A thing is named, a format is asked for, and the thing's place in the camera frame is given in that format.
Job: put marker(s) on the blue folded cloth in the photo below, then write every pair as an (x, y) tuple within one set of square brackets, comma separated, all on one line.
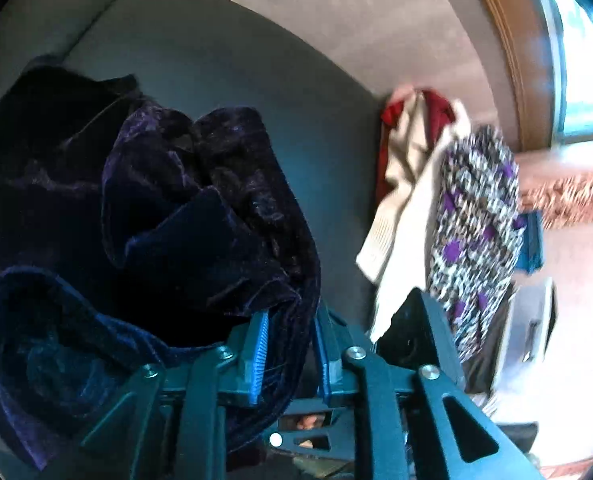
[(531, 245)]

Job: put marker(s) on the brown patterned curtain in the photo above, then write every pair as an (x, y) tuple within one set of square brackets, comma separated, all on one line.
[(571, 200)]

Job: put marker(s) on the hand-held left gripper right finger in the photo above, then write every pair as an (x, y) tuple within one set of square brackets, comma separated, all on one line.
[(324, 355)]

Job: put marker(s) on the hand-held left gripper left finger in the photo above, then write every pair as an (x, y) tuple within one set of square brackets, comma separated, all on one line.
[(257, 355)]

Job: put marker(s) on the cream knit garment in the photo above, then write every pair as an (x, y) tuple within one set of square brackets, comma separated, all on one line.
[(406, 220)]

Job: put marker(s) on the purple embossed velvet garment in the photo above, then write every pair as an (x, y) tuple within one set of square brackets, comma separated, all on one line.
[(176, 210)]

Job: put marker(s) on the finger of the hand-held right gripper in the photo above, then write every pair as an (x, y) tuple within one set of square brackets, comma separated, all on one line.
[(296, 442)]

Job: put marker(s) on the wooden framed window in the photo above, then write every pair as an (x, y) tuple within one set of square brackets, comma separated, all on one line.
[(576, 60)]

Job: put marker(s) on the red garment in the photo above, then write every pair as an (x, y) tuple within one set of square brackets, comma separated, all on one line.
[(436, 110)]

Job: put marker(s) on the leopard print garment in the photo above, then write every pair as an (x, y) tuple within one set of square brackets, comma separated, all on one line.
[(476, 220)]

